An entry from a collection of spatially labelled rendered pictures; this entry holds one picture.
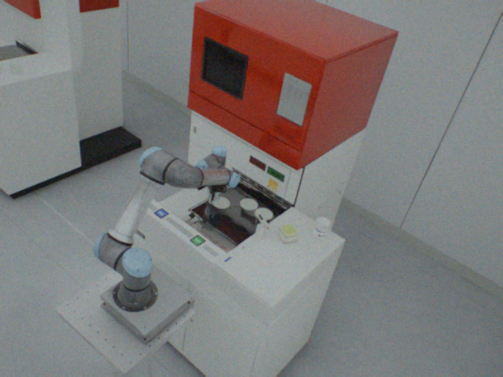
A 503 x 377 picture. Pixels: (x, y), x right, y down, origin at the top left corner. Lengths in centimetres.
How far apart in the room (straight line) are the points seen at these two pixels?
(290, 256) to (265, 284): 23
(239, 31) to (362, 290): 212
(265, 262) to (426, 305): 181
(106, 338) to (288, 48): 147
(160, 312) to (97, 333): 26
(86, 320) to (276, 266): 86
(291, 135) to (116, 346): 123
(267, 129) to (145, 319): 109
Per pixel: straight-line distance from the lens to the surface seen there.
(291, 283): 213
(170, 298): 210
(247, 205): 257
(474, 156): 364
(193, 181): 189
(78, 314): 215
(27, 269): 351
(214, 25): 245
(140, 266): 191
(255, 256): 220
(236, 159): 267
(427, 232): 402
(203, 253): 218
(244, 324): 224
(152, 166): 191
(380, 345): 333
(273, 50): 223
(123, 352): 203
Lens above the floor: 252
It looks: 37 degrees down
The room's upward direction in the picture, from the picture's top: 11 degrees clockwise
